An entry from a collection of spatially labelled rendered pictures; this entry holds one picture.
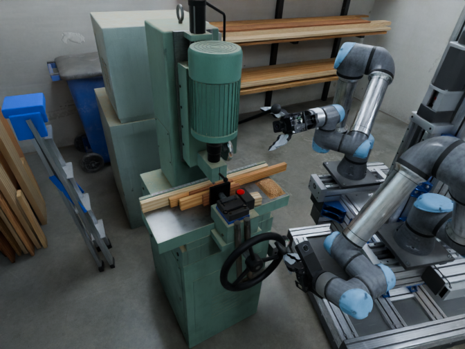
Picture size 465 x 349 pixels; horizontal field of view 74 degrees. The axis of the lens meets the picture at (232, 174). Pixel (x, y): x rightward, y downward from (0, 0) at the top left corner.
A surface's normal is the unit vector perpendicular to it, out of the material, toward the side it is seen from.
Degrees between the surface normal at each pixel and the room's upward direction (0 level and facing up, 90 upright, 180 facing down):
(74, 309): 0
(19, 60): 90
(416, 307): 0
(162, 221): 0
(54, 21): 90
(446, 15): 90
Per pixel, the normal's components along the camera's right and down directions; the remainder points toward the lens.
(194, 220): 0.04, -0.80
